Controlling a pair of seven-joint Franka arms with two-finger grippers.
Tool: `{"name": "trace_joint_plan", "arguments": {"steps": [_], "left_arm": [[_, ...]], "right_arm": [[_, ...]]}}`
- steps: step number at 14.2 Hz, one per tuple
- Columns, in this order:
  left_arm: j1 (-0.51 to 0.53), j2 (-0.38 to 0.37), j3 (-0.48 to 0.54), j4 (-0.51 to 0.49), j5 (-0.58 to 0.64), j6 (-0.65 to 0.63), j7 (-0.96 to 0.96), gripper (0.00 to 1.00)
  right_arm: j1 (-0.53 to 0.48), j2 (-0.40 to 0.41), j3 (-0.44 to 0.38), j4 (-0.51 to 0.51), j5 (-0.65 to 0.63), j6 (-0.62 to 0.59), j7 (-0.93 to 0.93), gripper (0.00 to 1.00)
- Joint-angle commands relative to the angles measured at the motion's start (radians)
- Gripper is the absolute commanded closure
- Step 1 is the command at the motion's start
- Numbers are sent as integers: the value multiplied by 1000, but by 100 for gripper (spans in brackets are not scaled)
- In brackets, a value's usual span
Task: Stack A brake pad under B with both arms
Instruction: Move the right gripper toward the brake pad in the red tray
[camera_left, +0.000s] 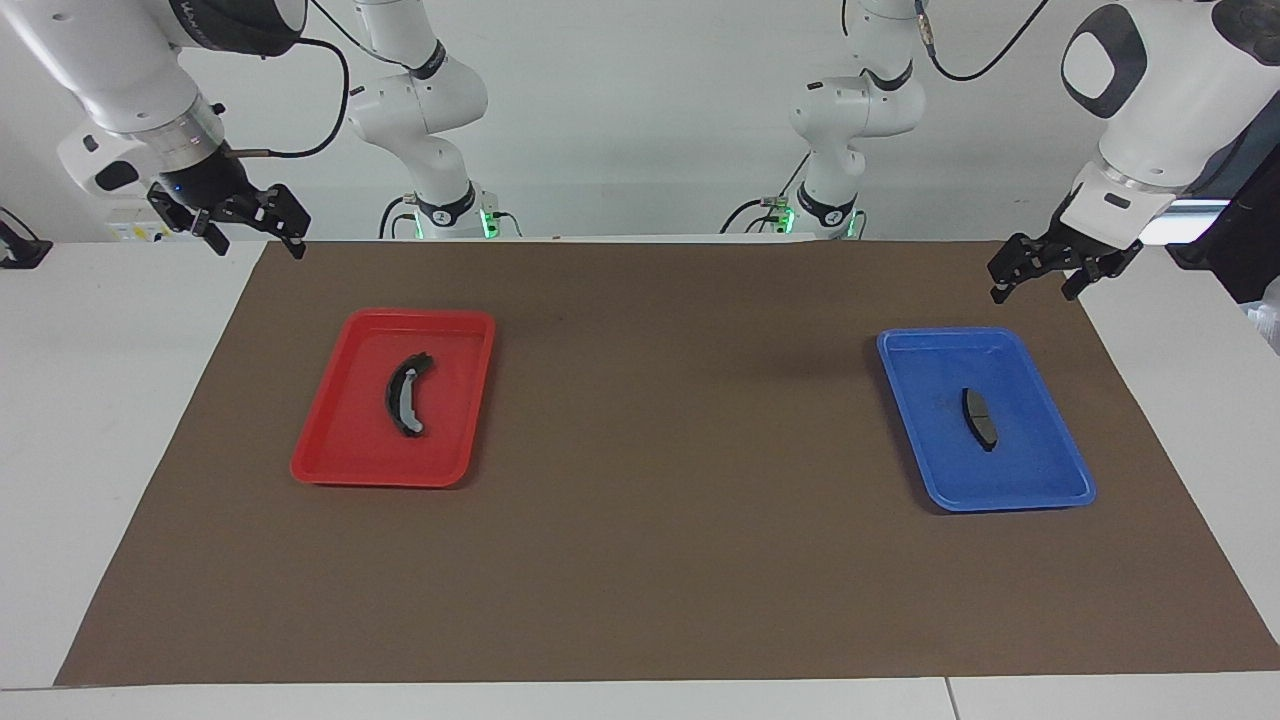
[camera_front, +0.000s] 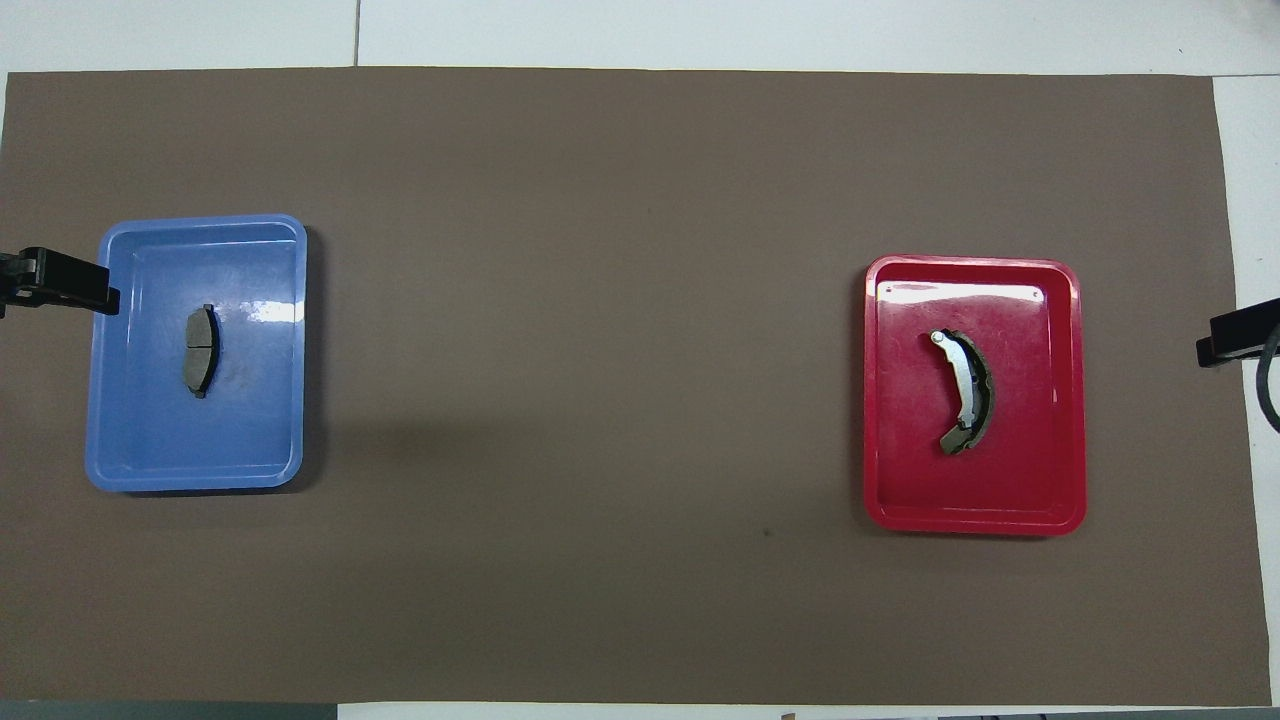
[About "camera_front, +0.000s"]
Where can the curved brake shoe silver web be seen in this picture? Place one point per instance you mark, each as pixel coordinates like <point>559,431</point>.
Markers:
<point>965,385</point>

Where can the red plastic tray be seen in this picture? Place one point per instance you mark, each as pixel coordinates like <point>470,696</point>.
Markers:
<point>1030,470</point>

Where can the brown table mat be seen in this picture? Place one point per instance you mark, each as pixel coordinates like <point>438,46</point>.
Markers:
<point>620,350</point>

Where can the blue plastic tray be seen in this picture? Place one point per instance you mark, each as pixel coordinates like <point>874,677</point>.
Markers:
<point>150,430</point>

